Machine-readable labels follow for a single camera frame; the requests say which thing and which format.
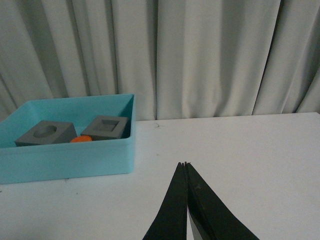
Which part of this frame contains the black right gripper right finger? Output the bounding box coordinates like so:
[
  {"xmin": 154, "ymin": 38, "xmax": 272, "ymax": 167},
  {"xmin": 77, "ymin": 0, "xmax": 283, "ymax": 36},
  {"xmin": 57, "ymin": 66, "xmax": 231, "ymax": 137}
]
[{"xmin": 186, "ymin": 163, "xmax": 258, "ymax": 240}]

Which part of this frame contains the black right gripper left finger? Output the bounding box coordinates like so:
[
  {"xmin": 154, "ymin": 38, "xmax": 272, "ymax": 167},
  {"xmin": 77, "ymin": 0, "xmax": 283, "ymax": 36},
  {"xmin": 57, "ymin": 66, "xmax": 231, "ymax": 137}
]
[{"xmin": 143, "ymin": 163, "xmax": 188, "ymax": 240}]

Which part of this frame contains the gray cube with rectangular hole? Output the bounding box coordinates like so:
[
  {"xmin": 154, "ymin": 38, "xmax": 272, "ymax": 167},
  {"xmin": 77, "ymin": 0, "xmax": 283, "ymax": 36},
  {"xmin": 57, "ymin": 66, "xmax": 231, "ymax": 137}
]
[{"xmin": 80, "ymin": 115, "xmax": 129, "ymax": 141}]

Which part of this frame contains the orange cylinder with white digits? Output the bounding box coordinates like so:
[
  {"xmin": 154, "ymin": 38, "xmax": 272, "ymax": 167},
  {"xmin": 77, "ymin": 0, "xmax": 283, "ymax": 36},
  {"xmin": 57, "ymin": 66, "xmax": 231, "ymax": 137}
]
[{"xmin": 70, "ymin": 135, "xmax": 93, "ymax": 143}]

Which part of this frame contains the gray cube with round hole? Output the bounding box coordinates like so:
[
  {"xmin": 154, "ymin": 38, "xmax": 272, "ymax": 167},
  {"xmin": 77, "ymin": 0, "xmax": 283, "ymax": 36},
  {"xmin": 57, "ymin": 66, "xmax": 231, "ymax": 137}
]
[{"xmin": 14, "ymin": 120, "xmax": 77, "ymax": 147}]

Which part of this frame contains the light blue plastic box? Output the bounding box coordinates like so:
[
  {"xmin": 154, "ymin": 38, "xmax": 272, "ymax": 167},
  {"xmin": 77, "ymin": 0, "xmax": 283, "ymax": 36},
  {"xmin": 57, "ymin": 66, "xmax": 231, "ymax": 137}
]
[{"xmin": 0, "ymin": 94, "xmax": 136, "ymax": 185}]

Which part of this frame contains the white pleated curtain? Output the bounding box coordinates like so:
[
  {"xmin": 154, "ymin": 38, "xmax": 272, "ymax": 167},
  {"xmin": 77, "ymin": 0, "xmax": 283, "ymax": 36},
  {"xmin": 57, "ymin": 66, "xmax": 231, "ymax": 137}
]
[{"xmin": 0, "ymin": 0, "xmax": 320, "ymax": 120}]

